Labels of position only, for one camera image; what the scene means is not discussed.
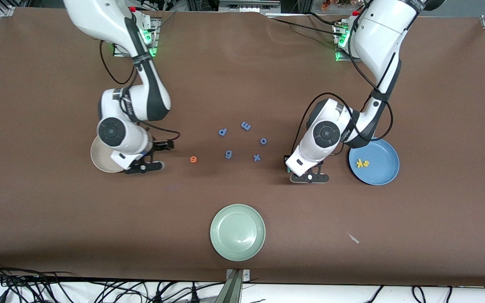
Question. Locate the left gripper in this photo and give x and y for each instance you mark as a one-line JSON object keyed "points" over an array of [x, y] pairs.
{"points": [[287, 160]]}

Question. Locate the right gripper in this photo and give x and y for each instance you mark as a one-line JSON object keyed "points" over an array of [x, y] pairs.
{"points": [[158, 147]]}

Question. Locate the yellow foam letter k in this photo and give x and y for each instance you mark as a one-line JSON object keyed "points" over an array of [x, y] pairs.
{"points": [[365, 163]]}

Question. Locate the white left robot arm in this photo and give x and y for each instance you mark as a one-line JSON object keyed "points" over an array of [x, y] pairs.
{"points": [[383, 33]]}

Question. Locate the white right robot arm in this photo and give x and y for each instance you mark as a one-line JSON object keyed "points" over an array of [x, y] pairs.
{"points": [[95, 17]]}

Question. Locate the blue foam letter m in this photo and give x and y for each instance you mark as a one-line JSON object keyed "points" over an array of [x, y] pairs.
{"points": [[246, 126]]}

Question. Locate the blue foam letter p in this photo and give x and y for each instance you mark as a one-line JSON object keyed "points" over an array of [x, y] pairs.
{"points": [[222, 132]]}

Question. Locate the beige plate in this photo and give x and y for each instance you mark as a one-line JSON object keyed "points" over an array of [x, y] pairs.
{"points": [[99, 162]]}

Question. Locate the green plate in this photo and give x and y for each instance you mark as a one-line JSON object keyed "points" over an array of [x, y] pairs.
{"points": [[237, 232]]}

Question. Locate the blue plate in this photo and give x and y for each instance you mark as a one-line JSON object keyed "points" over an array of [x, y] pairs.
{"points": [[381, 172]]}

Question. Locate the small white paper scrap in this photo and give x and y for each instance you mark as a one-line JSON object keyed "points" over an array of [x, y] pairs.
{"points": [[354, 239]]}

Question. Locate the brown table cover sheet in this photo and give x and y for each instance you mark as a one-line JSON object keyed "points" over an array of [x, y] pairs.
{"points": [[57, 219]]}

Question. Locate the grey metal device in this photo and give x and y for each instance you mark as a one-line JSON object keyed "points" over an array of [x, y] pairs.
{"points": [[246, 6]]}

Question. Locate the small orange decoration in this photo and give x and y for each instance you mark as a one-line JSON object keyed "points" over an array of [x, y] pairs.
{"points": [[326, 4]]}

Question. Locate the right arm aluminium base plate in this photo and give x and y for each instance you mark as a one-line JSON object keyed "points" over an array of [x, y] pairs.
{"points": [[155, 42]]}

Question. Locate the aluminium camera mount post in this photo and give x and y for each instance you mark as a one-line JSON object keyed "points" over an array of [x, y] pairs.
{"points": [[234, 290]]}

